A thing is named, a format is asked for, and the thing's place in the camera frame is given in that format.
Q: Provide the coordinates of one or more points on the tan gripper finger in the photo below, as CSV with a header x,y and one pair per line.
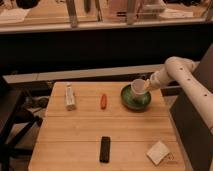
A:
x,y
147,85

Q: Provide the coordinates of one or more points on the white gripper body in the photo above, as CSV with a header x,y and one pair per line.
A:
x,y
159,79

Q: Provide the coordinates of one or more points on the white ceramic cup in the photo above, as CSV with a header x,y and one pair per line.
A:
x,y
138,87

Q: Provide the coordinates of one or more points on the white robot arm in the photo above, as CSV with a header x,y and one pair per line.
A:
x,y
180,70

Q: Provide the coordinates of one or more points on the green ceramic bowl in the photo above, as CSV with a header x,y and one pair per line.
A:
x,y
132,102

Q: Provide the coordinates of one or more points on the orange carrot toy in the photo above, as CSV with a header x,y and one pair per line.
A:
x,y
103,102

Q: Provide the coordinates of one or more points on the white folded cloth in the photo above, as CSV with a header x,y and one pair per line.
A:
x,y
158,152

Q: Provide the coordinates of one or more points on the black remote control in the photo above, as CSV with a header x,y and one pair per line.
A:
x,y
104,156

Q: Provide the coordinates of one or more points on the white tube bottle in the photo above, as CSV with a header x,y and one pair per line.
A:
x,y
69,97

